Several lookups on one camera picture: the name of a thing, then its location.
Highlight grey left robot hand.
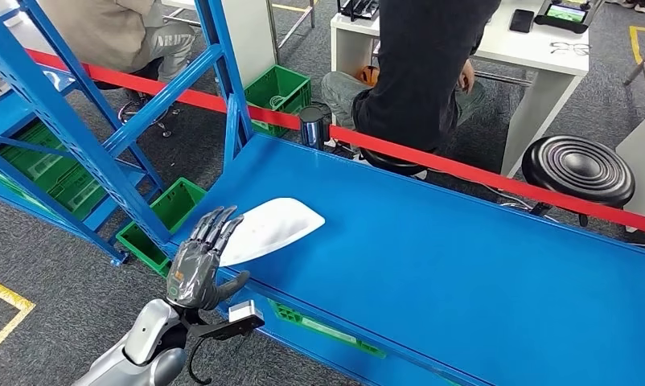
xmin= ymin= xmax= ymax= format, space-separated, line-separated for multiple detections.
xmin=165 ymin=206 xmax=252 ymax=312

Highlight white curved plastic part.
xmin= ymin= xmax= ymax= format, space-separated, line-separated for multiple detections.
xmin=218 ymin=197 xmax=327 ymax=268

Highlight blue metal shelf rack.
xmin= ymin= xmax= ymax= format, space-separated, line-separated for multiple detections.
xmin=0 ymin=0 xmax=166 ymax=266
xmin=0 ymin=0 xmax=645 ymax=386

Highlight yellow floor tape square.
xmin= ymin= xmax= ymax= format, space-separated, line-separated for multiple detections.
xmin=0 ymin=275 xmax=37 ymax=364

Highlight black round ridged stool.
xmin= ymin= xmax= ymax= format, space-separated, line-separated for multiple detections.
xmin=360 ymin=148 xmax=429 ymax=178
xmin=520 ymin=134 xmax=636 ymax=228
xmin=93 ymin=58 xmax=181 ymax=138

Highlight person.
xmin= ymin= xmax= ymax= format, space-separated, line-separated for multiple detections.
xmin=321 ymin=0 xmax=502 ymax=155
xmin=37 ymin=0 xmax=197 ymax=84

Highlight orange round object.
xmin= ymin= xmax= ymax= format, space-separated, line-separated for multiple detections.
xmin=356 ymin=64 xmax=381 ymax=88

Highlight red barrier belt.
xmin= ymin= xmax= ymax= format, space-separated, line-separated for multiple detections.
xmin=27 ymin=48 xmax=645 ymax=238

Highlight black remote device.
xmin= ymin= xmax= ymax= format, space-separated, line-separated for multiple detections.
xmin=337 ymin=0 xmax=380 ymax=23

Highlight black phone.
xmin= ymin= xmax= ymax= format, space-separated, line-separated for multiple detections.
xmin=510 ymin=9 xmax=536 ymax=34

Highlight eyeglasses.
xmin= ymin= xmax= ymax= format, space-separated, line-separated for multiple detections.
xmin=549 ymin=41 xmax=591 ymax=56

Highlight black handheld controller with screen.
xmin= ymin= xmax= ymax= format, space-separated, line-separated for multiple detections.
xmin=533 ymin=0 xmax=603 ymax=35

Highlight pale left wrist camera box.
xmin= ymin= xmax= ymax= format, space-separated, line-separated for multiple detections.
xmin=228 ymin=299 xmax=266 ymax=327

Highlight chrome barrier post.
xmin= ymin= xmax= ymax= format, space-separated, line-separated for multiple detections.
xmin=298 ymin=105 xmax=331 ymax=152

